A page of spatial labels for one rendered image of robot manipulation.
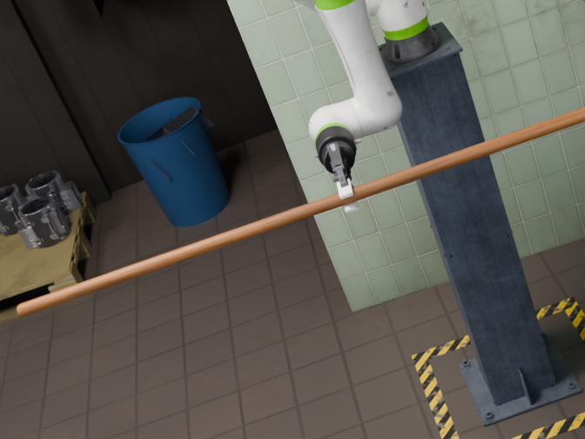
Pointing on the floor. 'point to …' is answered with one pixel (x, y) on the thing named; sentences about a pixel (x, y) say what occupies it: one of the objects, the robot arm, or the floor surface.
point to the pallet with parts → (42, 237)
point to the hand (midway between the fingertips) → (347, 195)
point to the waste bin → (178, 159)
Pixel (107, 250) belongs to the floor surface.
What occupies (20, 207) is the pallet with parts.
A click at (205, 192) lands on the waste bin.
